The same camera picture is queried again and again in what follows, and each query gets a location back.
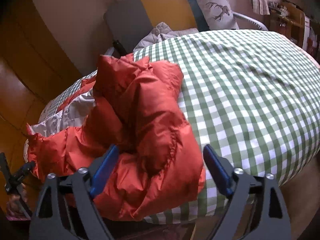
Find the orange puffer jacket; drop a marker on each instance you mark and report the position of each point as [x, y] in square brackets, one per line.
[160, 165]

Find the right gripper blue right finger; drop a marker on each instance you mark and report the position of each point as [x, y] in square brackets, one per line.
[225, 176]

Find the grey yellow teal headboard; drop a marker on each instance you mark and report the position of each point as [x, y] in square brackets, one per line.
[131, 20]

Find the white deer print pillow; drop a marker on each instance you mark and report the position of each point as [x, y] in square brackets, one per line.
[218, 14]

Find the green checked duvet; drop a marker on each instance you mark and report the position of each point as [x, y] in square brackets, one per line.
[251, 95]

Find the grey quilted blanket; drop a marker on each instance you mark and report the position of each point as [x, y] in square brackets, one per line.
[161, 32]

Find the black bottle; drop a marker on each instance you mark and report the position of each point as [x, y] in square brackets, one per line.
[119, 48]

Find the white bed rail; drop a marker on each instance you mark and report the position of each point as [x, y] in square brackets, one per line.
[260, 26]

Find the person left hand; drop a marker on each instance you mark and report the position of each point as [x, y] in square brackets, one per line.
[13, 209]

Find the wooden wardrobe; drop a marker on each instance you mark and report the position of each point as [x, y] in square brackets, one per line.
[34, 70]

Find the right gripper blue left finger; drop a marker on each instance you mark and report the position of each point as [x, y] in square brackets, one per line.
[98, 173]

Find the cluttered wooden shelf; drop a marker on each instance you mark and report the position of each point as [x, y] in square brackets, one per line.
[289, 20]

